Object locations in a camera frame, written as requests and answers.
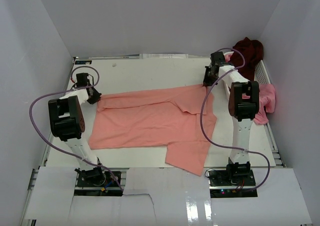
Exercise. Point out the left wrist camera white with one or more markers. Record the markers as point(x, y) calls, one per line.
point(73, 81)

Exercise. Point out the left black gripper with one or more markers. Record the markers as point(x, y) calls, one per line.
point(96, 98)

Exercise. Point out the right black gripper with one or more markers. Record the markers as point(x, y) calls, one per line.
point(207, 82)

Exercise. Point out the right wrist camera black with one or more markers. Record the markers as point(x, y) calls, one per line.
point(217, 58)

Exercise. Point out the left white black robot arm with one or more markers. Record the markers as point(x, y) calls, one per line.
point(68, 124)

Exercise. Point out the papers behind table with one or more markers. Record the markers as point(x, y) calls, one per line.
point(163, 56)

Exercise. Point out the black label sticker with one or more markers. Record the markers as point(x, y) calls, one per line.
point(83, 62)

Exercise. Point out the pink shirt in basket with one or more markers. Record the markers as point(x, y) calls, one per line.
point(267, 104)

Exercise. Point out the salmon pink t shirt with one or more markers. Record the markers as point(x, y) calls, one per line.
point(179, 118)

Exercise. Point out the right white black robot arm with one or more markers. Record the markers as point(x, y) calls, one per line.
point(242, 106)

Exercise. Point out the white plastic laundry basket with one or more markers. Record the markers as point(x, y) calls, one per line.
point(260, 75)

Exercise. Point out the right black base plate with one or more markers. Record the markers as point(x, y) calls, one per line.
point(221, 187)

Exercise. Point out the dark red shirt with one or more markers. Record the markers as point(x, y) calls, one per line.
point(253, 52)

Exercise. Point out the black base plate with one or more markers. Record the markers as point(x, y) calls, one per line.
point(221, 187)
point(96, 182)

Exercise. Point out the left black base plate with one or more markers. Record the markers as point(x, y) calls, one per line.
point(96, 182)

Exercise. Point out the white paper sheets front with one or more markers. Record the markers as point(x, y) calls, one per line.
point(165, 197)

